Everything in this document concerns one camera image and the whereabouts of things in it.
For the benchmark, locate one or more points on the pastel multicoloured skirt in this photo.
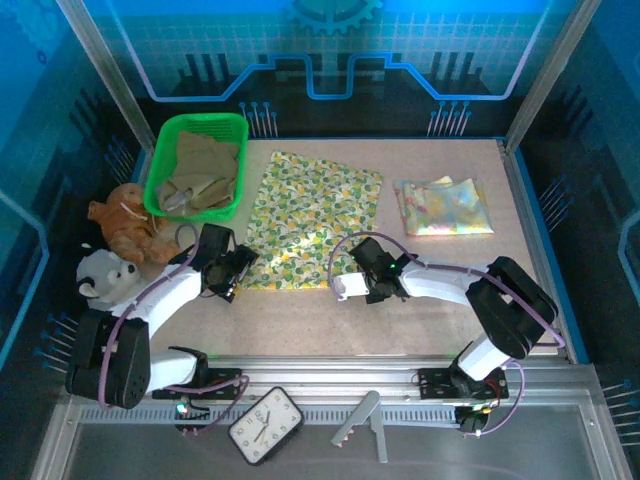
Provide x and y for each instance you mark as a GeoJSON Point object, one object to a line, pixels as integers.
{"type": "Point", "coordinates": [440, 207]}

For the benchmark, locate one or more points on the small black controller board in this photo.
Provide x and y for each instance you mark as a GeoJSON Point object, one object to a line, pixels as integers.
{"type": "Point", "coordinates": [192, 417]}

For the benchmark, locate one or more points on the grey metal bracket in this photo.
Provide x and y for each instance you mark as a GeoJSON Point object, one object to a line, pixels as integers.
{"type": "Point", "coordinates": [367, 405]}

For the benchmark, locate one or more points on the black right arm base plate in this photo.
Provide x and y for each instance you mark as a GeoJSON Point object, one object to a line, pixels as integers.
{"type": "Point", "coordinates": [435, 382]}

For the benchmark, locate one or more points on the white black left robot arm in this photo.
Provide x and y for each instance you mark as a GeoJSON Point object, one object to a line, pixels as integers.
{"type": "Point", "coordinates": [170, 295]}

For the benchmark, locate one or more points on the grey white husky plush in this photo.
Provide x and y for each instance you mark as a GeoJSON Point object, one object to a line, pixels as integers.
{"type": "Point", "coordinates": [105, 275]}

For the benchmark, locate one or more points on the aluminium frame post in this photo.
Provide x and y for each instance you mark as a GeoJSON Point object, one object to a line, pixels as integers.
{"type": "Point", "coordinates": [102, 65]}
{"type": "Point", "coordinates": [556, 65]}

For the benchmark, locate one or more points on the aluminium side rail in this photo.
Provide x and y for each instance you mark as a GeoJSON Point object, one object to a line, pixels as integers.
{"type": "Point", "coordinates": [522, 200]}

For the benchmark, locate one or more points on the aluminium frame cross rail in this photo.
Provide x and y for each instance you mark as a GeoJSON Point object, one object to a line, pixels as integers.
{"type": "Point", "coordinates": [325, 372]}

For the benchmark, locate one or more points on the green plastic basket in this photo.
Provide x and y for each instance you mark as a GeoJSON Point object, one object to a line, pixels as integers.
{"type": "Point", "coordinates": [220, 125]}

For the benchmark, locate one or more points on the black white analogue clock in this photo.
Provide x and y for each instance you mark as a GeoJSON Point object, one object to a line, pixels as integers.
{"type": "Point", "coordinates": [265, 425]}

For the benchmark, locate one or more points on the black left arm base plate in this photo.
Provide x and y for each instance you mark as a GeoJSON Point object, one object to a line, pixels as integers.
{"type": "Point", "coordinates": [220, 390]}

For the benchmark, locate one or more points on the brown teddy bear plush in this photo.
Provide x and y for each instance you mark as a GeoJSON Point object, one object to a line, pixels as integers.
{"type": "Point", "coordinates": [125, 220]}

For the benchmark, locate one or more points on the lemon print skirt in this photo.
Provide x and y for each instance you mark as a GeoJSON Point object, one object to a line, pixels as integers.
{"type": "Point", "coordinates": [310, 210]}

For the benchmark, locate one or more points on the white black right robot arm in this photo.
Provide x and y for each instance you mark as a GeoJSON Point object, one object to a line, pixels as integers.
{"type": "Point", "coordinates": [440, 282]}

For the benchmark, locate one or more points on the khaki olive skirt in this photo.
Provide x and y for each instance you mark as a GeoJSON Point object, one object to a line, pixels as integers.
{"type": "Point", "coordinates": [205, 170]}

